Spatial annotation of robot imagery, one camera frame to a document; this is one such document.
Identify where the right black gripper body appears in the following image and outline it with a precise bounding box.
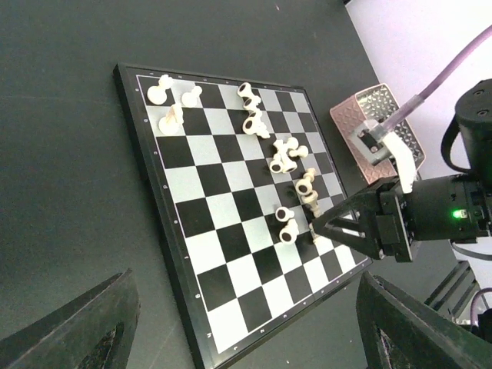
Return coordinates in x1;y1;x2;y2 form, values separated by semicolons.
376;178;415;262

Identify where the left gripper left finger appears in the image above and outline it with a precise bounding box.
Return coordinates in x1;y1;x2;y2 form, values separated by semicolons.
1;269;141;368

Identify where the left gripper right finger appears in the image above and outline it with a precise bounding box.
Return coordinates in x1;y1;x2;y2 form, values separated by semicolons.
356;271;491;369

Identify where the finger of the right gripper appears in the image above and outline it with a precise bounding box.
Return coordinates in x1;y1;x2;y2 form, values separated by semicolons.
311;188;384;258

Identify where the white pawn chess piece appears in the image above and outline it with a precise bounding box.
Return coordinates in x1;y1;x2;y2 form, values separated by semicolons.
181;85;202;108

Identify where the white knight chess piece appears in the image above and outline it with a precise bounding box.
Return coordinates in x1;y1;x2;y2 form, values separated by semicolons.
158;103;184;135

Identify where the white rook chess piece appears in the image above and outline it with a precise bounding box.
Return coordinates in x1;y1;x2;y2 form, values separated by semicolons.
147;75;174;105

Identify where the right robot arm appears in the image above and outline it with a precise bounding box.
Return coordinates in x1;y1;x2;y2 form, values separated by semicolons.
312;80;491;262

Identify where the pink metal tray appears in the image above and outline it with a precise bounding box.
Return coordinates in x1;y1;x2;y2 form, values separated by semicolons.
329;83;427;185

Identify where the black and white chessboard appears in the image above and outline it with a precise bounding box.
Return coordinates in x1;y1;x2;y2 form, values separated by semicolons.
113;63;371;368

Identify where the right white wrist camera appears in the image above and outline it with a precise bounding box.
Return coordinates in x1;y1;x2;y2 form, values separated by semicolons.
349;119;417;194

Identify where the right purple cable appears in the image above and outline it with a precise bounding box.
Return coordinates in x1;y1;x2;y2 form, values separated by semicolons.
380;25;492;134

